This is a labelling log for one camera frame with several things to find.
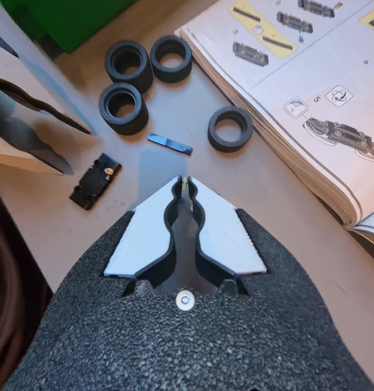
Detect green plastic bin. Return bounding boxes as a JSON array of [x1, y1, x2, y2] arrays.
[[0, 0, 138, 54]]

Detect black rubber tyre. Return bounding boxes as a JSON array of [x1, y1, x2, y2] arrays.
[[104, 40, 154, 93], [98, 82, 149, 136], [150, 35, 193, 83], [207, 105, 254, 153]]

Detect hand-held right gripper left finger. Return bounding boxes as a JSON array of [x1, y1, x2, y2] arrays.
[[104, 176, 183, 279]]

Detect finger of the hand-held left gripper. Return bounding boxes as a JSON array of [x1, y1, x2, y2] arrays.
[[0, 87, 75, 176], [0, 0, 97, 136]]

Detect black panel piece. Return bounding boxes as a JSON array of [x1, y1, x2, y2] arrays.
[[69, 153, 122, 211], [147, 132, 193, 156]]

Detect person's brown hoodie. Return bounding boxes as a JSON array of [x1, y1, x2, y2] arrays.
[[0, 214, 28, 391]]

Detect person's black trousers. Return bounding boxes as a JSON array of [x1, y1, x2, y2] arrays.
[[0, 180, 54, 336]]

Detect open instruction booklet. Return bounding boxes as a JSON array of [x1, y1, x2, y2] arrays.
[[175, 0, 374, 242]]

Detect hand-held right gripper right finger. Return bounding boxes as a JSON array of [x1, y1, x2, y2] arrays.
[[187, 177, 267, 277]]

